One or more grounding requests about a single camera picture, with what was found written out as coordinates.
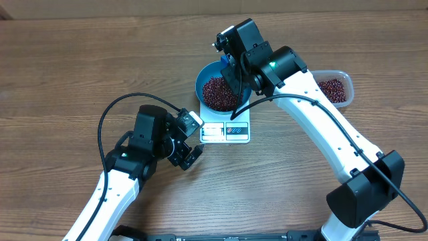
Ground clear plastic food container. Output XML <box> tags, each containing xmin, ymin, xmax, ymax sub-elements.
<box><xmin>312</xmin><ymin>70</ymin><xmax>354</xmax><ymax>108</ymax></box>

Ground teal round bowl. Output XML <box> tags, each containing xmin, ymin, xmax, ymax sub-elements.
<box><xmin>195</xmin><ymin>61</ymin><xmax>233</xmax><ymax>115</ymax></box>

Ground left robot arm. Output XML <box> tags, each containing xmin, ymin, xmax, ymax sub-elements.
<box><xmin>65</xmin><ymin>104</ymin><xmax>203</xmax><ymax>241</ymax></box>

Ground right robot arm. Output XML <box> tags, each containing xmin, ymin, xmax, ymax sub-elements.
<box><xmin>213</xmin><ymin>19</ymin><xmax>405</xmax><ymax>240</ymax></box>

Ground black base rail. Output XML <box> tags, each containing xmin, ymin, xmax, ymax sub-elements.
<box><xmin>110</xmin><ymin>224</ymin><xmax>381</xmax><ymax>241</ymax></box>

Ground white digital kitchen scale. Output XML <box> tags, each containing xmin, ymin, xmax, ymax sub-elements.
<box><xmin>199</xmin><ymin>102</ymin><xmax>251</xmax><ymax>144</ymax></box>

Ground blue plastic measuring scoop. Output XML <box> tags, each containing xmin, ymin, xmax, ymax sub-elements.
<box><xmin>220</xmin><ymin>55</ymin><xmax>229</xmax><ymax>68</ymax></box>

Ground red adzuki beans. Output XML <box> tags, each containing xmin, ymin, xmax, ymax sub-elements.
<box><xmin>201</xmin><ymin>76</ymin><xmax>347</xmax><ymax>112</ymax></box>

